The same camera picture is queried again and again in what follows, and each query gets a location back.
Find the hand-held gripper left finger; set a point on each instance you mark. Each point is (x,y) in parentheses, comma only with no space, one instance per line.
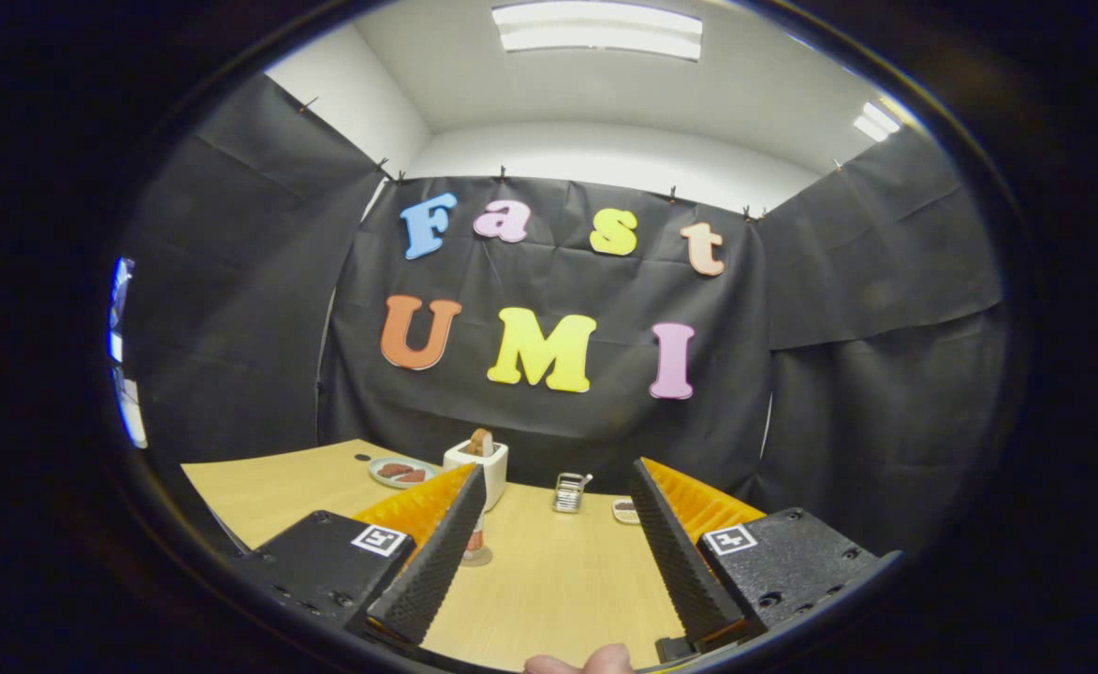
(436,571)

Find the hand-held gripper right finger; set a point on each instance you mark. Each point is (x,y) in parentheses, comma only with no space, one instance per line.
(684,562)

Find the clear plastic juice bottle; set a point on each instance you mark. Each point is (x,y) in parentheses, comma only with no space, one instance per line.
(476,540)

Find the white divided condiment dish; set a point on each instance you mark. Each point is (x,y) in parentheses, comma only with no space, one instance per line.
(625,511)

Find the reddish brown meat slice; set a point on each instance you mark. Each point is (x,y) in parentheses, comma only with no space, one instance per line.
(394,469)
(414,476)

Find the pale green plate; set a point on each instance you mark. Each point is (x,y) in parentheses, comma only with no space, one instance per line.
(389,481)

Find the white toaster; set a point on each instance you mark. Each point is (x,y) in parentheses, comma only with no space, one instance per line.
(495,473)

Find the wooden table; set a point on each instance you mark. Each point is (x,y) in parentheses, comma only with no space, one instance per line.
(558,580)

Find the brown bread slice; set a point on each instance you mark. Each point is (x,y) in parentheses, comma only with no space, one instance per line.
(481,442)

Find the small ceiling light panel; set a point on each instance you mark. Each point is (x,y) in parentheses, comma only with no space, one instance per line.
(876,122)

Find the large ceiling light panel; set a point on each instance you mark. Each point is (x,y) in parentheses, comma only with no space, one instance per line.
(597,30)

